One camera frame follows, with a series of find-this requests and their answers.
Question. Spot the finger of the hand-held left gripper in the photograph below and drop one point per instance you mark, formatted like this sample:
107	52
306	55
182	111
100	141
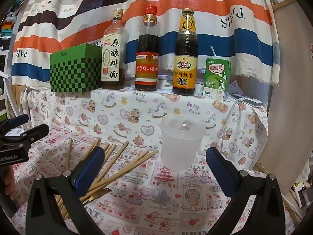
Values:
18	120
34	132

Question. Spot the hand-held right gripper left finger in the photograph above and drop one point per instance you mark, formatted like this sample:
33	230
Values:
90	167

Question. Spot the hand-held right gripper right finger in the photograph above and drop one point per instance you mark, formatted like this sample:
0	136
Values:
218	167

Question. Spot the bundle of wooden chopsticks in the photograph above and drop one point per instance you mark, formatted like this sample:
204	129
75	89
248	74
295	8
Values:
102	182

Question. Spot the gold fork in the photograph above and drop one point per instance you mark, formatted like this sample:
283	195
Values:
97	193

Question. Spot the translucent plastic cup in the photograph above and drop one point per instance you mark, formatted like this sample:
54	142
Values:
181	146

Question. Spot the person's left hand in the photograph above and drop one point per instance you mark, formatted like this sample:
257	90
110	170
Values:
7	178

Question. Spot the bear print cloth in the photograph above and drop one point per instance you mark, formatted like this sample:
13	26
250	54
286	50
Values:
122	112

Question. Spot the strawberry print tablecloth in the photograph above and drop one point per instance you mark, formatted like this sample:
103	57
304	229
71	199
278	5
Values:
159	193

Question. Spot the green checkered box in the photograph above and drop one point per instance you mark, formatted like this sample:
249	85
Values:
73	73

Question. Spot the white charger device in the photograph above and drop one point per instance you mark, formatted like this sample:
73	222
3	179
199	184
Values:
251	101

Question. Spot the white papers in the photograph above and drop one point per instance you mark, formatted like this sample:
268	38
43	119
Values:
305	173

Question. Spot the green milk carton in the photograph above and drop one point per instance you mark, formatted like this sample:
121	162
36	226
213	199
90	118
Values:
215	78

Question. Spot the storage shelf with boxes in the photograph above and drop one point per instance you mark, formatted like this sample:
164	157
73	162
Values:
6	31

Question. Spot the oyster sauce bottle yellow label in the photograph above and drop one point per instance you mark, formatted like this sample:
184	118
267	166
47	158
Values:
184	78

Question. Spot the cooking wine bottle white label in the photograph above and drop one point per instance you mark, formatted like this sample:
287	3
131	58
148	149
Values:
111	61

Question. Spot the white drinking straw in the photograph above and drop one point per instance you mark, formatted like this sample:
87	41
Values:
213	51

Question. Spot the sesame oil bottle red cap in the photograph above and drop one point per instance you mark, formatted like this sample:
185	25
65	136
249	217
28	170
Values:
146	53

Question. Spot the striped printed cloth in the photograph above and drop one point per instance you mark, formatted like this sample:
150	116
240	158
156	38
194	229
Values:
73	5

